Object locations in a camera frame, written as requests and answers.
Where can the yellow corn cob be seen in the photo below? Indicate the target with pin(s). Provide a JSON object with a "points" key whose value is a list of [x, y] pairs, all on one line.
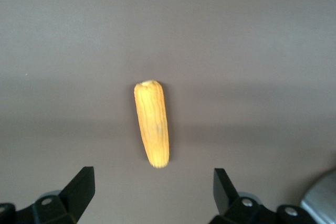
{"points": [[153, 127]]}

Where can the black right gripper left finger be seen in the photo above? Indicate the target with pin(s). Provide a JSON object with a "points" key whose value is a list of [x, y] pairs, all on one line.
{"points": [[52, 208]]}

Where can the stainless steel steamer pot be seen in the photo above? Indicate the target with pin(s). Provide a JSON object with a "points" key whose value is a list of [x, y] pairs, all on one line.
{"points": [[323, 200]]}

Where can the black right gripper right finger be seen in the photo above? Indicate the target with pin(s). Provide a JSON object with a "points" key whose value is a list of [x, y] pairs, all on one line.
{"points": [[246, 211]]}

